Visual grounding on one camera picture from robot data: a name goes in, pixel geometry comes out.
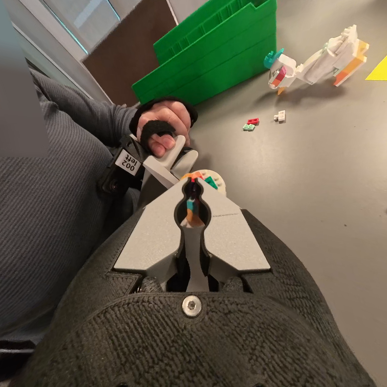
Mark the person's left forearm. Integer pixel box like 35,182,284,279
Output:
30,70,140,146

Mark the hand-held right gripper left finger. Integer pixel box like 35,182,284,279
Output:
113,178,187,291

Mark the stack of green storage bins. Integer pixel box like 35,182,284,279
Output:
131,0,277,106

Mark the white lego model with coloured bricks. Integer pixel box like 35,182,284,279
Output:
181,169,226,229

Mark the white lego bird model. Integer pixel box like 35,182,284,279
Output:
264,25,370,96

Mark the yellow sticky note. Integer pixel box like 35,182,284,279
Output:
365,54,387,81

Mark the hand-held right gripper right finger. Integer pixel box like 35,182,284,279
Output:
196,178,272,288

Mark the person's left hand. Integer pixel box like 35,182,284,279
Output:
137,101,191,158

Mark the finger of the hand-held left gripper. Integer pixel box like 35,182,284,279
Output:
143,155,181,187

